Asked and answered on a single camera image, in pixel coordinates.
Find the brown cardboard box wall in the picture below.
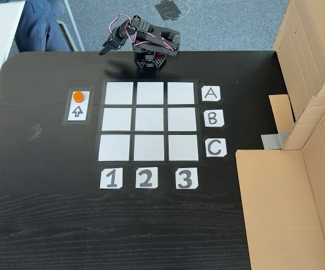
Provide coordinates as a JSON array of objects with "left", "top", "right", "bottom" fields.
[
  {"left": 268, "top": 0, "right": 325, "bottom": 150},
  {"left": 235, "top": 95, "right": 325, "bottom": 270}
]

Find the clear tape scrap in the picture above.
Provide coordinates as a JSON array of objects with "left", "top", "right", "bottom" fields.
[{"left": 27, "top": 123, "right": 44, "bottom": 142}]

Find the paper sheet number 3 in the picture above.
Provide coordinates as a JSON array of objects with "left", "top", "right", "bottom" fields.
[{"left": 175, "top": 167, "right": 199, "bottom": 190}]

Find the paper sheet letter C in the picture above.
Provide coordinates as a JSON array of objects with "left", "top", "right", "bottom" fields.
[{"left": 205, "top": 138, "right": 227, "bottom": 158}]

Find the paper sheet number 1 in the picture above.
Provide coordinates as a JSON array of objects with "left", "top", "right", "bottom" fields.
[{"left": 100, "top": 168, "right": 123, "bottom": 190}]

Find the grey duct tape strip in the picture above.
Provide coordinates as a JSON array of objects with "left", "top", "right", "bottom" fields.
[{"left": 260, "top": 130, "right": 290, "bottom": 150}]

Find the white paper sheet with arrow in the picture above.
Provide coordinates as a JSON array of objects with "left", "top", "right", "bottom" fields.
[{"left": 62, "top": 87, "right": 94, "bottom": 126}]

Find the paper sheet letter A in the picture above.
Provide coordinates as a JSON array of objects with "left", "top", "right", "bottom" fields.
[{"left": 201, "top": 85, "right": 222, "bottom": 102}]

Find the white metal table leg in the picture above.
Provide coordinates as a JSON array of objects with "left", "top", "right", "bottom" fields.
[{"left": 55, "top": 0, "right": 85, "bottom": 52}]

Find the paper sheet letter B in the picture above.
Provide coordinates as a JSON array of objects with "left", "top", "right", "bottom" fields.
[{"left": 204, "top": 109, "right": 225, "bottom": 128}]

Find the white grid sheet black tape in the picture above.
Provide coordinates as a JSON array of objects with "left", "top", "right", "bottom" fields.
[{"left": 94, "top": 79, "right": 205, "bottom": 164}]

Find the paper sheet number 2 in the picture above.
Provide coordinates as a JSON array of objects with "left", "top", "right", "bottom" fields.
[{"left": 135, "top": 166, "right": 159, "bottom": 188}]

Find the person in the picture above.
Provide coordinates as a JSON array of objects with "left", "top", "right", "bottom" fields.
[{"left": 13, "top": 0, "right": 71, "bottom": 53}]

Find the black floor tape patch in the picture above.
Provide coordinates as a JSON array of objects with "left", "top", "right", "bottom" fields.
[{"left": 154, "top": 0, "right": 191, "bottom": 22}]

